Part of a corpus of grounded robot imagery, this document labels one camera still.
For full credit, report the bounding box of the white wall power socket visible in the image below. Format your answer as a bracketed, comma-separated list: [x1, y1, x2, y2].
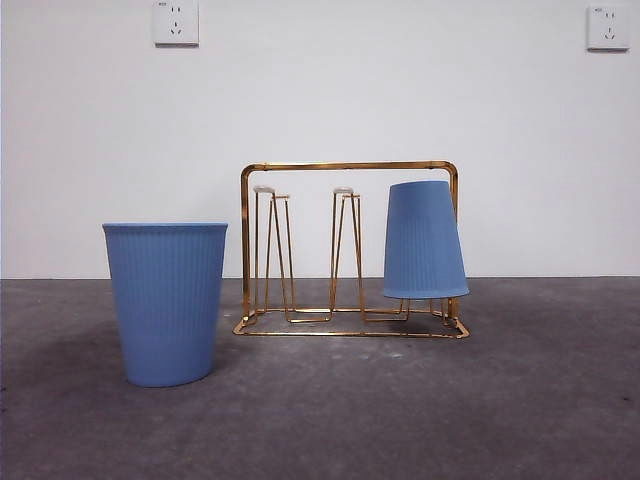
[152, 0, 200, 49]
[586, 5, 631, 52]

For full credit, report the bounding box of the gold wire cup rack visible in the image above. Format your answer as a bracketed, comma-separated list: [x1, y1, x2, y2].
[232, 159, 471, 340]

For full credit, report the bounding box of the blue ribbed plastic cup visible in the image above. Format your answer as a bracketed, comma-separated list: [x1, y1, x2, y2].
[382, 179, 470, 300]
[101, 222, 229, 389]

